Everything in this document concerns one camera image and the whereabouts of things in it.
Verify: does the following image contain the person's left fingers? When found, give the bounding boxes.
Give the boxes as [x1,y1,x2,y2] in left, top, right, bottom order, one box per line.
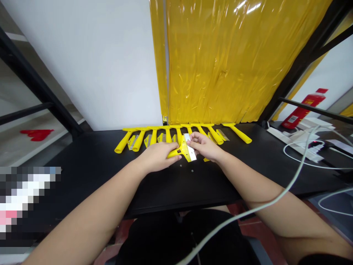
[162,142,180,154]

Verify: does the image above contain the person's right fingers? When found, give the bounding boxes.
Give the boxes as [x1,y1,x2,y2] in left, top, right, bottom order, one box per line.
[189,131,208,144]

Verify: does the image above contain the yellow plastic scraper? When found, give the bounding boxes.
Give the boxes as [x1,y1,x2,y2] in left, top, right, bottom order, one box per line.
[166,134,200,163]

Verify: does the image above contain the white power strip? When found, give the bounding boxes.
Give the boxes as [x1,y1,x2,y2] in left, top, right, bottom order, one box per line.
[265,117,340,164]

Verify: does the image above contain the person's right hand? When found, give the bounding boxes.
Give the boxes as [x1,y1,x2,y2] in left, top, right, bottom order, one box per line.
[188,131,225,164]

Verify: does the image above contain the person's body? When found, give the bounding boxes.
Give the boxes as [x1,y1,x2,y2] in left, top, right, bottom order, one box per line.
[115,208,250,265]

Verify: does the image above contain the thin white looped cable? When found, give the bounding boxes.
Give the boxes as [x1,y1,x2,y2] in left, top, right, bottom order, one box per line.
[283,137,353,170]

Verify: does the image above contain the black metal rack frame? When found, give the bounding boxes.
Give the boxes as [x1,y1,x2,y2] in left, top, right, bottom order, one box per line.
[260,0,353,125]

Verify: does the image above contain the black metal shelf frame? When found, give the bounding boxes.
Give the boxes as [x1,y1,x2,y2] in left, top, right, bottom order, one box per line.
[0,25,84,136]

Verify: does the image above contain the long white cable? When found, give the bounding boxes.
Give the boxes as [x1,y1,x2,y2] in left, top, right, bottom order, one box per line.
[175,126,353,265]

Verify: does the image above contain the person's left hand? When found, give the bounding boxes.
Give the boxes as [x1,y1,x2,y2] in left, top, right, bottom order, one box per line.
[137,142,183,175]

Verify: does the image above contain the red plastic bottle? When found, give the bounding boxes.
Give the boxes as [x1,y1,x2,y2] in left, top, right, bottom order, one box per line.
[281,88,329,130]

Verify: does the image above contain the metal scraper blade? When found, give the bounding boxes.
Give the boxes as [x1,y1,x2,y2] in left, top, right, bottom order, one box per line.
[183,133,199,163]

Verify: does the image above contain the yellow plastic strip curtain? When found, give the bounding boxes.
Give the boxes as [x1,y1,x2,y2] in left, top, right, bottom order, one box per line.
[150,0,335,125]

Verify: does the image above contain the black power adapter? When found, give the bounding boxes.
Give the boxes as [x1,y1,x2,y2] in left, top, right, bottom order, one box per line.
[308,139,353,156]

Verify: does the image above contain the flat red object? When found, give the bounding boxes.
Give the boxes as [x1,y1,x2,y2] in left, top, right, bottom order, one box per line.
[19,129,55,142]

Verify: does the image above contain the row of yellow scraper handles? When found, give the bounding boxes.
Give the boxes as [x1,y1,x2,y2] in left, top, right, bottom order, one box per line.
[114,122,253,154]

